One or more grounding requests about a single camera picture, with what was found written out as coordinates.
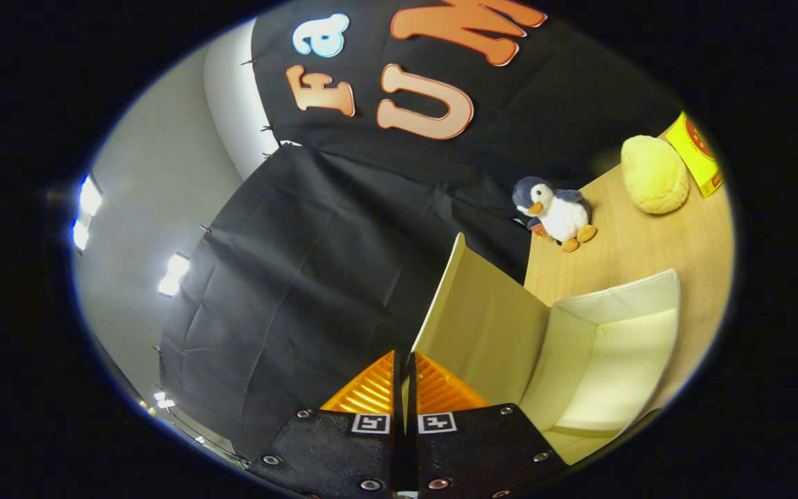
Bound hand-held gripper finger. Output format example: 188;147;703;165
250;350;405;499
406;352;569;499

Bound beige fabric storage box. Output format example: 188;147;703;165
409;232;682;466

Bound black backdrop cloth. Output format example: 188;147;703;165
157;0;684;458

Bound penguin plush toy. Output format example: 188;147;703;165
512;176;597;253

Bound yellow round plush bun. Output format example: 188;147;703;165
621;135;689;215

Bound yellow book with red circle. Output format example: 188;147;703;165
664;112;724;198

